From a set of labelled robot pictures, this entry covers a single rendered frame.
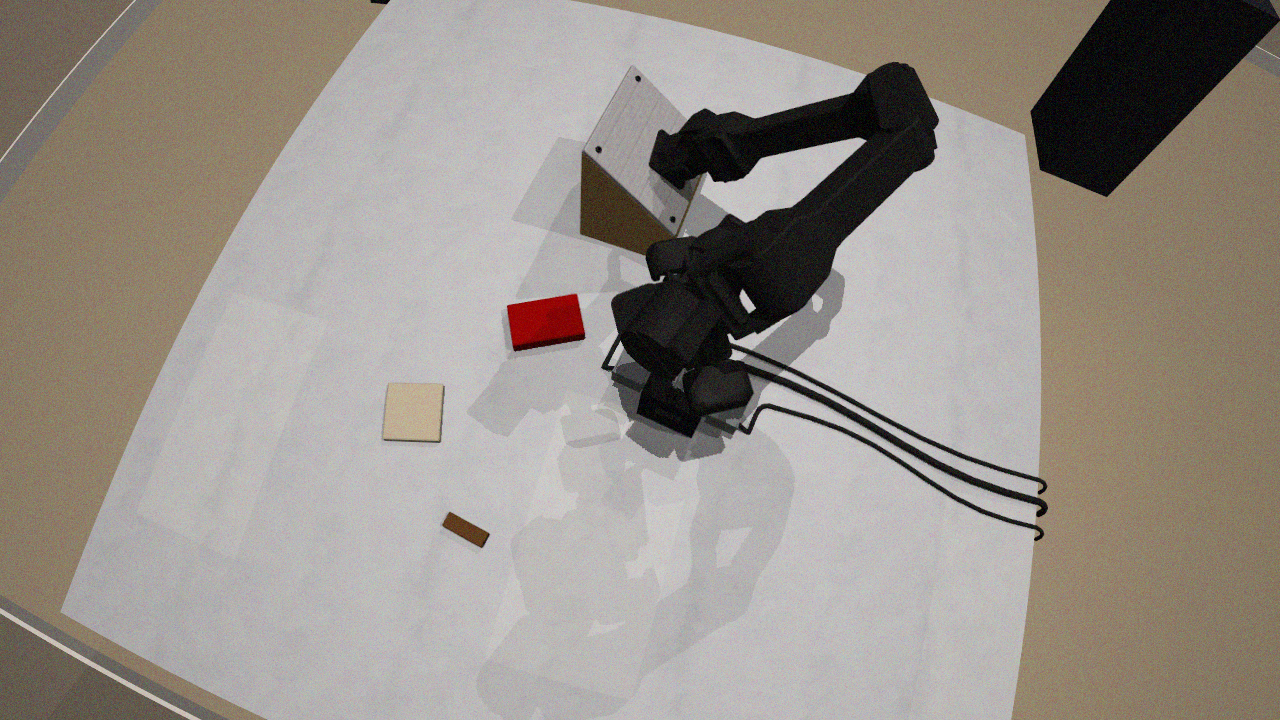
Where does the red flat block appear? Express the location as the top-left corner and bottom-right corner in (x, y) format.
(507, 293), (585, 351)

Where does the tan square tile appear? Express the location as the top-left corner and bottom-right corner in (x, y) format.
(381, 383), (444, 443)

